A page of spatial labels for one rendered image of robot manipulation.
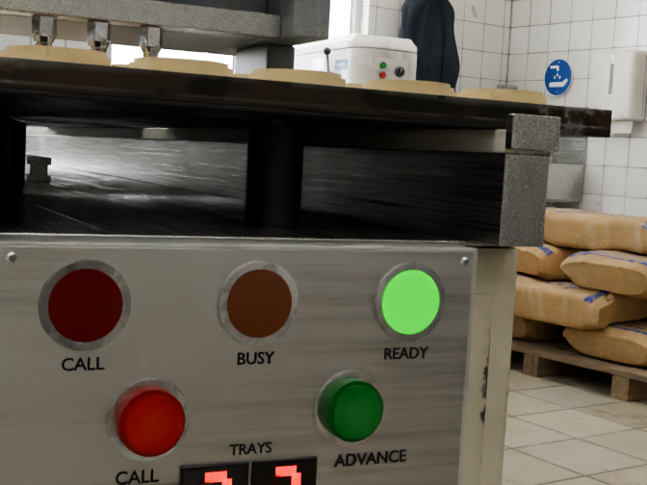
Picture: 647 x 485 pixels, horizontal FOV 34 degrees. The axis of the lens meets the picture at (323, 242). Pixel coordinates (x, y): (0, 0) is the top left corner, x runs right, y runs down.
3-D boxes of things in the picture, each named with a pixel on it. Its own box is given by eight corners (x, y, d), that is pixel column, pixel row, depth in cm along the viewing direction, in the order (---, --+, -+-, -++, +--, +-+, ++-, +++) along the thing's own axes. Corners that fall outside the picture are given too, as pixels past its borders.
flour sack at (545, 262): (535, 283, 446) (538, 243, 445) (468, 270, 481) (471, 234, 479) (644, 279, 487) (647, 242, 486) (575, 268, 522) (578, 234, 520)
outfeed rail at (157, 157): (-10, 154, 234) (-9, 123, 234) (5, 155, 236) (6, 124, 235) (504, 247, 53) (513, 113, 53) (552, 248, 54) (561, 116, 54)
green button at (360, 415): (313, 436, 51) (317, 375, 51) (368, 432, 52) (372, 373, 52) (327, 445, 50) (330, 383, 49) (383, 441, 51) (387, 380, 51)
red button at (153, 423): (110, 450, 47) (113, 384, 47) (174, 446, 48) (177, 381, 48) (118, 460, 45) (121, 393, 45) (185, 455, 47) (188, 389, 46)
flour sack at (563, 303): (466, 308, 465) (469, 269, 464) (529, 304, 492) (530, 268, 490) (601, 336, 410) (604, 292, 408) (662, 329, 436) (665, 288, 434)
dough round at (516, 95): (442, 123, 58) (445, 87, 58) (472, 127, 63) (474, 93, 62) (530, 126, 56) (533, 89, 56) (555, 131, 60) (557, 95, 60)
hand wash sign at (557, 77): (572, 96, 555) (575, 57, 553) (570, 95, 554) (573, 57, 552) (544, 96, 571) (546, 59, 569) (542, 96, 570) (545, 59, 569)
